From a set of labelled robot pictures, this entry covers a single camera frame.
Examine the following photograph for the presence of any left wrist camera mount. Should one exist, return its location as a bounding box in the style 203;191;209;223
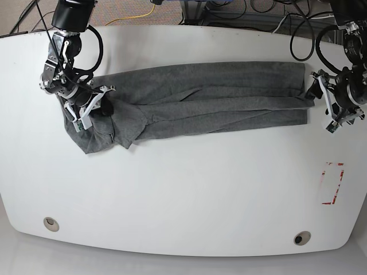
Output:
311;70;366;134

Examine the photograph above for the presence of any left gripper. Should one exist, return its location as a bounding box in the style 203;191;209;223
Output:
305;77;353;108

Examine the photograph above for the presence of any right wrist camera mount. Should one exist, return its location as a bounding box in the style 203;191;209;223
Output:
63;85;116;132

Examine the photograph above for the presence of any table cable grommet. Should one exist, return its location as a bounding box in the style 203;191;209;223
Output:
43;217;60;232
294;231;311;246

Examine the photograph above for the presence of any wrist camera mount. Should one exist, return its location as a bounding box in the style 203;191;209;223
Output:
311;70;366;134
63;85;116;132

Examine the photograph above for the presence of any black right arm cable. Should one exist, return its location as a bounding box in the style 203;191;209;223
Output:
73;24;104;80

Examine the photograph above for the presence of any yellow cable on floor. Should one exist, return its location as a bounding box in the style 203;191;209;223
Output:
106;3;157;26

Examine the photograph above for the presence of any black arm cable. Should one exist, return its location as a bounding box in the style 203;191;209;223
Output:
73;24;104;80
289;0;345;75

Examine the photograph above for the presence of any grey t-shirt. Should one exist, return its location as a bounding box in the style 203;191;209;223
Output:
64;61;314;154

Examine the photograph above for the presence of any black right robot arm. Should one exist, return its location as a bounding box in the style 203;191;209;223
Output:
40;1;114;116

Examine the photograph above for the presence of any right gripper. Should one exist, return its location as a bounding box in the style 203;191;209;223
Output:
65;87;114;116

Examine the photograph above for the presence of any white cable on floor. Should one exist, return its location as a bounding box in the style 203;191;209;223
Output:
272;14;295;34

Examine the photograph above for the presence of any right table cable grommet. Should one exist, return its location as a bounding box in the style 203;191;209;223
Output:
294;231;311;246

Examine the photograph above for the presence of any red tape rectangle marking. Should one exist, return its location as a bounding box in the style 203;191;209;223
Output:
318;162;345;205

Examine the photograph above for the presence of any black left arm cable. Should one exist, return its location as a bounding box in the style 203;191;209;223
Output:
289;0;345;75

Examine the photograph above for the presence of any left table cable grommet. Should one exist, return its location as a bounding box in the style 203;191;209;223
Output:
43;217;60;232

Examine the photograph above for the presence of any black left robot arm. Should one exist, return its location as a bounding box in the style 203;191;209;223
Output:
315;1;366;109

